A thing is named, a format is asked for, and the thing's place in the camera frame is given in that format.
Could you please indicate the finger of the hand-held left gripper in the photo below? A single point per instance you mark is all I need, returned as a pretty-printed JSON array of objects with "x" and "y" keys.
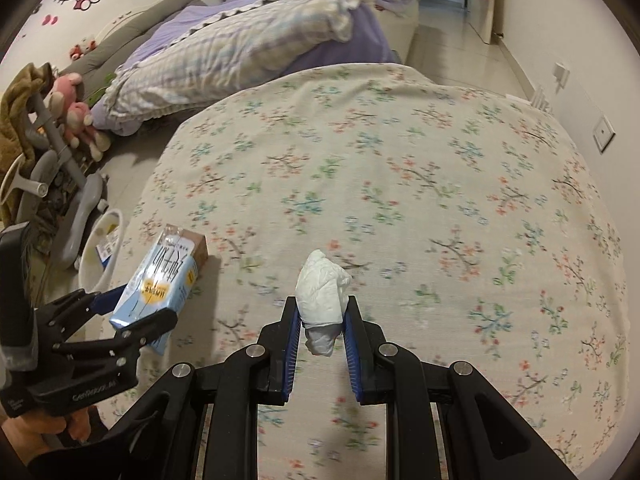
[
  {"x": 145, "y": 327},
  {"x": 102, "y": 299}
]

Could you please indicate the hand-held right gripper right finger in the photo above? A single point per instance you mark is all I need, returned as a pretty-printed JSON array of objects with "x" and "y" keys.
[{"x": 351, "y": 350}]

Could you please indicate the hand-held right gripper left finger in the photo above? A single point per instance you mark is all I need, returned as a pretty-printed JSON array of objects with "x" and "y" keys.
[{"x": 294, "y": 345}]

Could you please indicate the white plastic trash bin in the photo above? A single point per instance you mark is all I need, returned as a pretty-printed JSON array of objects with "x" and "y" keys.
[{"x": 92, "y": 255}]

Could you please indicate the light blue milk carton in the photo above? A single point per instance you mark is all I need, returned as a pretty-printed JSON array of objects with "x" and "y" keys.
[{"x": 160, "y": 275}]

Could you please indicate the white tissue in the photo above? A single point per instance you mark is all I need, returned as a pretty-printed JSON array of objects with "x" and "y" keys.
[{"x": 320, "y": 290}]

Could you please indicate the person's left hand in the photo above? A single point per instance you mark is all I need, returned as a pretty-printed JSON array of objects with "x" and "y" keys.
[{"x": 30, "y": 435}]

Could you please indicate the grey study chair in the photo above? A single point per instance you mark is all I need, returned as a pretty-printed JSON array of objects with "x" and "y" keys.
[{"x": 60, "y": 180}]

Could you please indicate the floral tablecloth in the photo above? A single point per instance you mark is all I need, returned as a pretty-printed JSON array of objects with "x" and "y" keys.
[{"x": 400, "y": 210}]

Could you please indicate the pink plush monkey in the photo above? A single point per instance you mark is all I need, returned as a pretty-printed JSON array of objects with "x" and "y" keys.
[{"x": 75, "y": 110}]

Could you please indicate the brown fuzzy blanket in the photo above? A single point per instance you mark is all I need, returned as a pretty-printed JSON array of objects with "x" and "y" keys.
[{"x": 15, "y": 110}]

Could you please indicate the green plush toy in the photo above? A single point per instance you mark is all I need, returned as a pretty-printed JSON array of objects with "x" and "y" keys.
[{"x": 102, "y": 87}]

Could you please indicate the small red white plush toy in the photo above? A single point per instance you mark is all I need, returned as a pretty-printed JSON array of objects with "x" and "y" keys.
[{"x": 83, "y": 47}]

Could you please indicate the grey long bolster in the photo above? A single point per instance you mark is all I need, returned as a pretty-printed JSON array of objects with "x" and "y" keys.
[{"x": 145, "y": 20}]

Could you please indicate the plaid quilt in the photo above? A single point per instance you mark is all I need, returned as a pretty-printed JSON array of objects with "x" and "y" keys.
[{"x": 240, "y": 50}]

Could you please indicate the white leaning board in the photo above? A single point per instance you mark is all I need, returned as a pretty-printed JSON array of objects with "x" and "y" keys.
[{"x": 487, "y": 10}]

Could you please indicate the white wall plug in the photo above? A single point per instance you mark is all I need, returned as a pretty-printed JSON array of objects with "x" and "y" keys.
[{"x": 540, "y": 99}]

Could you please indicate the white wall switch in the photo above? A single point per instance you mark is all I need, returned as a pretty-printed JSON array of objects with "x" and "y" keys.
[{"x": 603, "y": 134}]

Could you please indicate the white wall outlet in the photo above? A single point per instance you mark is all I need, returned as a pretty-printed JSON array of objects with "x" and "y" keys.
[{"x": 561, "y": 75}]

